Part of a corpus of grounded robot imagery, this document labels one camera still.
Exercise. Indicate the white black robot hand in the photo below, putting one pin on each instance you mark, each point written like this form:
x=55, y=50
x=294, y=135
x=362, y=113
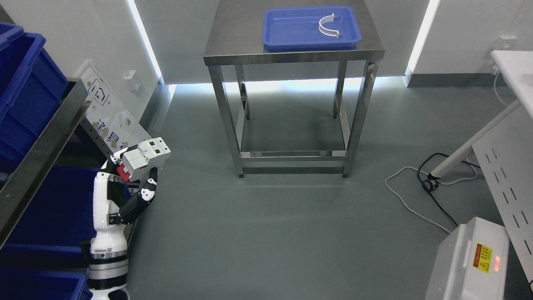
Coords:
x=117, y=204

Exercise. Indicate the white red circuit breaker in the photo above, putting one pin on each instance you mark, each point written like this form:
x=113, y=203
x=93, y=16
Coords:
x=134, y=163

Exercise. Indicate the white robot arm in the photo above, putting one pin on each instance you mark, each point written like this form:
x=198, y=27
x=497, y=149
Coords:
x=107, y=273

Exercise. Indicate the steel shelf rack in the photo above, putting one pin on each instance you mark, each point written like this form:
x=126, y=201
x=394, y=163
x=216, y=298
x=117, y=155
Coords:
x=20, y=189

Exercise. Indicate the large blue bin centre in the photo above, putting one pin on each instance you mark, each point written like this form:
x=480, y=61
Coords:
x=56, y=221

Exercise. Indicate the white printed sign board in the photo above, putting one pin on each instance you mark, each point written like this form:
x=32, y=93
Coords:
x=107, y=116

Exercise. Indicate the blue bin far left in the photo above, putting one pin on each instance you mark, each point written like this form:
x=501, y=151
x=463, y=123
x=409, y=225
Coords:
x=31, y=90

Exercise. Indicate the stainless steel table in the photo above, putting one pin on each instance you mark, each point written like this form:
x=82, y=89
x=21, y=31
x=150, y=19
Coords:
x=235, y=41

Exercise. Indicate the blue plastic tray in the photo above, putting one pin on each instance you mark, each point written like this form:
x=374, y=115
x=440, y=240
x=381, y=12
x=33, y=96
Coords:
x=306, y=28

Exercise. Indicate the white machine with warning label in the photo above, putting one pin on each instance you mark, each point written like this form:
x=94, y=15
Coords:
x=471, y=263

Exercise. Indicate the white perforated desk panel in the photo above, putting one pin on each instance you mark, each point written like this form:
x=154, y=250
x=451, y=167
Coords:
x=505, y=154

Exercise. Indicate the white desk top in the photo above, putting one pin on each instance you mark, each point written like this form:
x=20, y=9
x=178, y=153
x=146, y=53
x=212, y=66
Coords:
x=517, y=69

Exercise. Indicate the white wall socket left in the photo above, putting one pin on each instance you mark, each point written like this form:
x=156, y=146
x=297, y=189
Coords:
x=132, y=80

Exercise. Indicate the white wall plug right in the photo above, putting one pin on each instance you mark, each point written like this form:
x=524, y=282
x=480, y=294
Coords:
x=504, y=42

